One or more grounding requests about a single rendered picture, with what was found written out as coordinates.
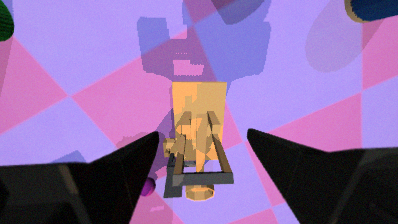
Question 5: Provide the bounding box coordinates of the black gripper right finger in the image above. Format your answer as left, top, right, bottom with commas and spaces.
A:
247, 128, 398, 224

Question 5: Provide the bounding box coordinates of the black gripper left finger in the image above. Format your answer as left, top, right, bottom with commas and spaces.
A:
0, 131, 159, 224

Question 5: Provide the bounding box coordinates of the blue mug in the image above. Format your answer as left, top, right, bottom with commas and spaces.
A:
344, 0, 398, 23

